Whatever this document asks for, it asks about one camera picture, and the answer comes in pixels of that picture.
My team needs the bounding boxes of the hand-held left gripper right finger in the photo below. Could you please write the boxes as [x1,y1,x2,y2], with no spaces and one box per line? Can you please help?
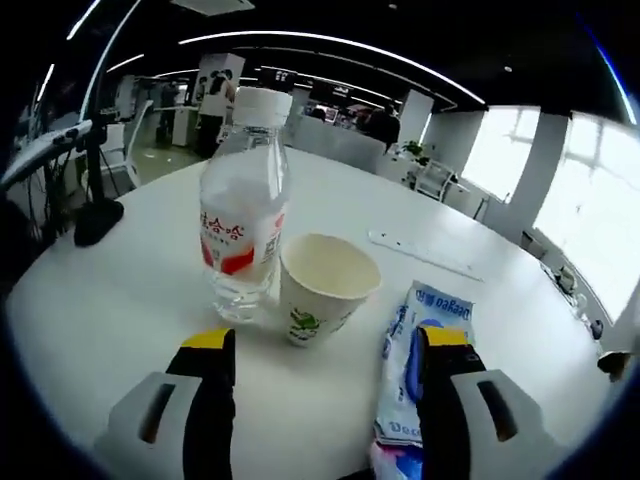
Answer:
[418,324,551,480]

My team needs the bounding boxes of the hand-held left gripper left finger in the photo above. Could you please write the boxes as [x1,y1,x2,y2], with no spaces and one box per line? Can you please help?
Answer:
[94,328,236,480]

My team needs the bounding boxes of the blue oval pouch packet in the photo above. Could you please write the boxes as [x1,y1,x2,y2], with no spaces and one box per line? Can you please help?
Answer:
[380,279,475,447]

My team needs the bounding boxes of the blue pink wipes packet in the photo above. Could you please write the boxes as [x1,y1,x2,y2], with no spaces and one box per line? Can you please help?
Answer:
[368,438,426,480]

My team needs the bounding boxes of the white paper cup green print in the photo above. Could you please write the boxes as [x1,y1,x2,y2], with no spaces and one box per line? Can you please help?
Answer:
[278,232,382,349]

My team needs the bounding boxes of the clear plastic water bottle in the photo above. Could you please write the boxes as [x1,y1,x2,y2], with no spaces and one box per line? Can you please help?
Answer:
[198,87,294,324]

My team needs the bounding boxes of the white table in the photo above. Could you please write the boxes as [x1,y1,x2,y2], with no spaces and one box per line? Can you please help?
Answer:
[0,144,621,480]

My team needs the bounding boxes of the white power strip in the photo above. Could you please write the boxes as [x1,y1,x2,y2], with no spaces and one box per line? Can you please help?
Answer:
[368,228,485,284]

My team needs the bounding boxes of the black monitor stand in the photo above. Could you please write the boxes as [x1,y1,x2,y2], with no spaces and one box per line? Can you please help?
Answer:
[73,124,126,248]

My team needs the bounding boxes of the green potted plant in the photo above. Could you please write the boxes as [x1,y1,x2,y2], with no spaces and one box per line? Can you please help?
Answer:
[394,141,432,167]

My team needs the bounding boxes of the white office chair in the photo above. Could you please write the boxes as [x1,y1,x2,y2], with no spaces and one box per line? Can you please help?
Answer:
[118,99,157,187]

